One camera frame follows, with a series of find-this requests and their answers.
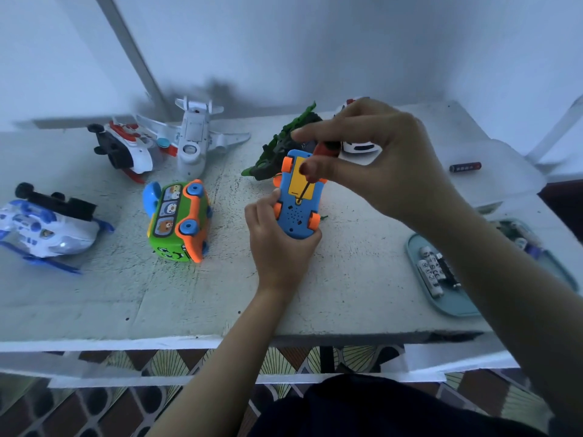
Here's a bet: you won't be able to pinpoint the person's right hand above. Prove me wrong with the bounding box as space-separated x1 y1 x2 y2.
291 97 461 235

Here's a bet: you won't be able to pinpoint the person's left hand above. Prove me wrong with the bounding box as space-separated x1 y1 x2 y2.
244 195 322 292

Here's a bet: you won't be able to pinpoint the black white toy car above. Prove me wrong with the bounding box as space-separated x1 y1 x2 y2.
337 98 384 166

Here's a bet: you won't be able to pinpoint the yellow orange toy car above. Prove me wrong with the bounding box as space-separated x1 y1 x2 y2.
274 149 327 240

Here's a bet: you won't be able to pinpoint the red screwdriver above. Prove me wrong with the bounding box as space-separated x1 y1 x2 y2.
301 141 343 183

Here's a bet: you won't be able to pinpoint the pile of batteries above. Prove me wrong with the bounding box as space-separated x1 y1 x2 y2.
419 223 548 299

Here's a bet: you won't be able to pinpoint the clear plastic container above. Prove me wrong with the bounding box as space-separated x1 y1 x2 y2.
437 141 548 215

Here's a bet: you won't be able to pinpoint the dark green toy helicopter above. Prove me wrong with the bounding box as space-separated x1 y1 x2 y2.
240 101 324 181

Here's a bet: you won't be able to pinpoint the green orange toy car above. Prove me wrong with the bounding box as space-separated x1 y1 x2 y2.
141 178 213 264

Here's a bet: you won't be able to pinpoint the teal container lid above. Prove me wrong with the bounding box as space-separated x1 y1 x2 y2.
405 218 579 319

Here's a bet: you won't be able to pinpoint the white toy airplane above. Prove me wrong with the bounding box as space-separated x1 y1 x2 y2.
137 96 251 181

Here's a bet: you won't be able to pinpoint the dark brown storage box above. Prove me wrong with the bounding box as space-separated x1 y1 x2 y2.
537 177 583 242

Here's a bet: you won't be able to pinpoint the red white toy vehicle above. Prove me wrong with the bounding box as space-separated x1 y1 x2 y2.
87 120 179 185

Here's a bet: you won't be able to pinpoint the white blue toy vehicle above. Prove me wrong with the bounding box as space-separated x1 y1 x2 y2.
0 183 116 274

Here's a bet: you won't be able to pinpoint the person's left forearm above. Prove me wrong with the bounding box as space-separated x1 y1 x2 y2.
150 282 293 437

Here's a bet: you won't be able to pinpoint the person's dark trousers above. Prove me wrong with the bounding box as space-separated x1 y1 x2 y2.
250 373 548 437

